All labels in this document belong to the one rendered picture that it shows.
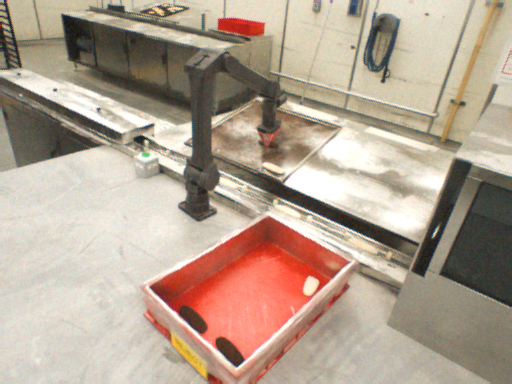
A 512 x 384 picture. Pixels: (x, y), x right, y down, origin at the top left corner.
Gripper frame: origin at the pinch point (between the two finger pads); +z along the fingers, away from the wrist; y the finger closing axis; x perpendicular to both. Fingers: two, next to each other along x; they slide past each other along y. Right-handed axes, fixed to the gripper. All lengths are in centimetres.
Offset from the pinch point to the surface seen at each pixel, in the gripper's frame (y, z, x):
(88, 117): -30, -5, 79
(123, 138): -32, -2, 55
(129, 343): -98, -5, -21
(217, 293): -75, -1, -28
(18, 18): 261, 83, 687
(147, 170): -42, 0, 31
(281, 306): -68, 0, -44
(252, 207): -38.7, 0.8, -16.2
